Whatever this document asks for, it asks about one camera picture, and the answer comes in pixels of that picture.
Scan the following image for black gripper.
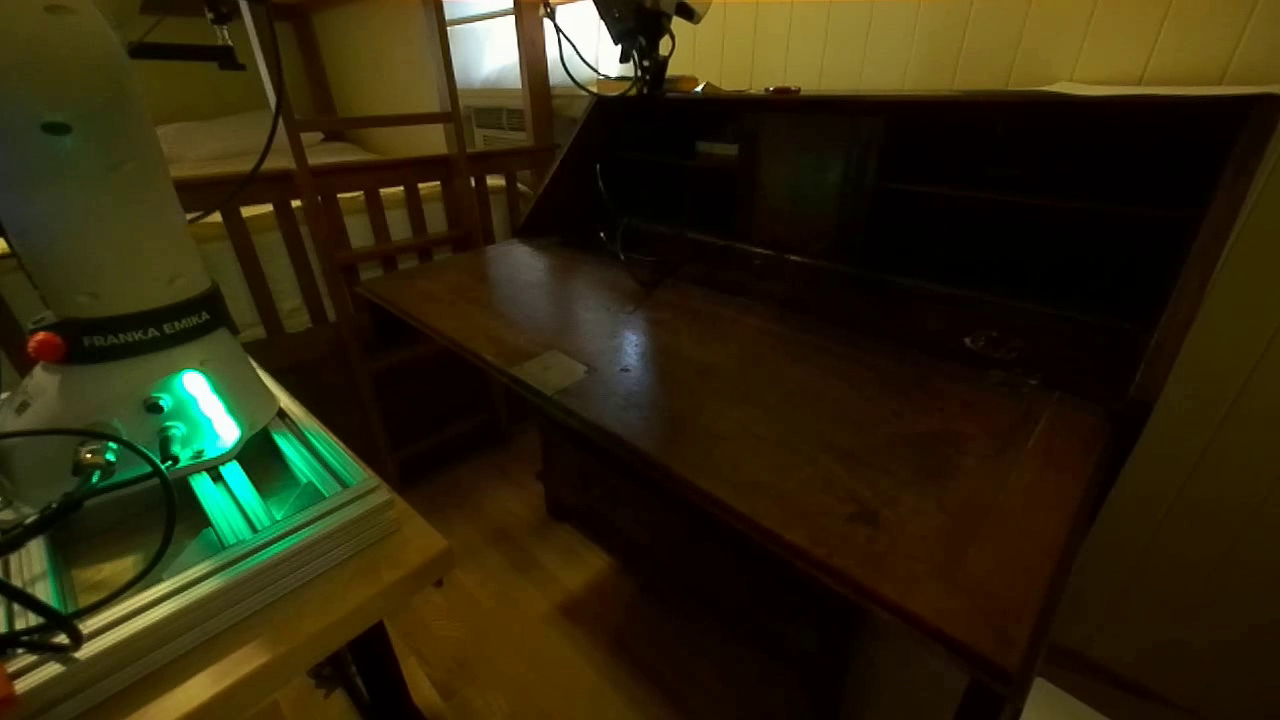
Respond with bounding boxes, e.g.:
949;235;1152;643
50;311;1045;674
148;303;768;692
591;0;686;90

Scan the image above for tall wooden frame rack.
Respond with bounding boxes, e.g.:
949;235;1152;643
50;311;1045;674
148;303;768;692
242;0;561;177

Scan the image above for dark wooden chair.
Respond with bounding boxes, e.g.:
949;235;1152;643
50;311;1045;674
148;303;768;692
173;140;538;493

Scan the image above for dark wooden secretary desk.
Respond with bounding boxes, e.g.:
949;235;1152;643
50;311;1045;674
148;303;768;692
355;83;1280;720

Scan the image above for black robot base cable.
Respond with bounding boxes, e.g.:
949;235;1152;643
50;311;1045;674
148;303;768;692
0;423;184;658

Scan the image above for red round knob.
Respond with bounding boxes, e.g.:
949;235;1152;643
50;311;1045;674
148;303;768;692
18;324;72;369

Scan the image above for wooden robot mounting table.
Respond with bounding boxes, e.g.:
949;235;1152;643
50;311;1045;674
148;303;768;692
0;356;456;720

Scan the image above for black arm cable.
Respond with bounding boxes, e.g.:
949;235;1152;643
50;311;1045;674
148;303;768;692
538;0;606;99

